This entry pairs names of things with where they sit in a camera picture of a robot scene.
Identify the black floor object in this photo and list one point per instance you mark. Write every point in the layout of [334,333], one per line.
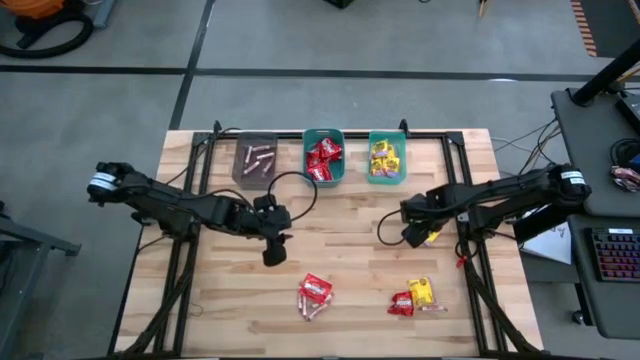
[340,3]

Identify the grey desk top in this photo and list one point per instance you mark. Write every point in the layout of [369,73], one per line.
[615,310]
[590,165]

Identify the red clip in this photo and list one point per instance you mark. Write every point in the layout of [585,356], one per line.
[460,261]

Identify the red Skittles candy pack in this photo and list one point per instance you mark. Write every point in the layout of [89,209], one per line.
[322,174]
[314,166]
[401,304]
[316,288]
[313,154]
[330,148]

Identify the light teal plastic bin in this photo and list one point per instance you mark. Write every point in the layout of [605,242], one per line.
[398,142]

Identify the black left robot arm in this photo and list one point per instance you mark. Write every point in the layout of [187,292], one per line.
[165,200]

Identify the dark floor mat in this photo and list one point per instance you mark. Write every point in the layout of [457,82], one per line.
[615,30]

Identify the white paper sheet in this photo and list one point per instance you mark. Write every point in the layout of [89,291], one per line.
[552,245]

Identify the wooden stick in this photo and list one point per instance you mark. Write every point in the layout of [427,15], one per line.
[482,7]

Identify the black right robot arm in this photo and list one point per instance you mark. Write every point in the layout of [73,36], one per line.
[500,192]

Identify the orange vacuum cleaner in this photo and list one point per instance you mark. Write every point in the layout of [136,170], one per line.
[37,7]

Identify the grey metal cart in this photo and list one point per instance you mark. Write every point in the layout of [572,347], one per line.
[30,240]

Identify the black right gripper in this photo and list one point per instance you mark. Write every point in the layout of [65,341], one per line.
[427,210]

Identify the backlit black keyboard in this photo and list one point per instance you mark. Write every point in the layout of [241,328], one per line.
[617,255]

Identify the grey translucent plastic bin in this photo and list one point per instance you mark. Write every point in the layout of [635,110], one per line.
[240,182]

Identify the pink patterned pouch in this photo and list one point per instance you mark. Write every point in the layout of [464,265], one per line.
[625,179]

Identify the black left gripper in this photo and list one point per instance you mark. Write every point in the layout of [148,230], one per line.
[267,224]

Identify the black slanted pole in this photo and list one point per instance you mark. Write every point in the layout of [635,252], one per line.
[607,75]

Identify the black aluminium table frame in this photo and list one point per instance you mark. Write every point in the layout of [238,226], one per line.
[356,135]

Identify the black caster wheel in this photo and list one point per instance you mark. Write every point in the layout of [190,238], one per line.
[578,317]

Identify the black laptop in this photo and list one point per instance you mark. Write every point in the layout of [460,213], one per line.
[631,112]

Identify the dark teal plastic bin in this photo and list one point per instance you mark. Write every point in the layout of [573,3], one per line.
[340,172]

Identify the grey metal bracket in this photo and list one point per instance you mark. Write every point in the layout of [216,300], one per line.
[463,216]

